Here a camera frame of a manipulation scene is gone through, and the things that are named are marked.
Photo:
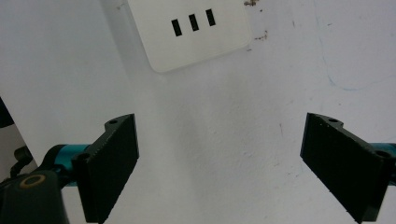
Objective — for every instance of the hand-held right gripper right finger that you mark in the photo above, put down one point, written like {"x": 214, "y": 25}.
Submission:
{"x": 342, "y": 161}

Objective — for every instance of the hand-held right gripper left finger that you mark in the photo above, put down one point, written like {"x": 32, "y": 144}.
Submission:
{"x": 107, "y": 168}

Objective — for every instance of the white wall socket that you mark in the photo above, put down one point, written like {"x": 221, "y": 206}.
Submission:
{"x": 190, "y": 32}

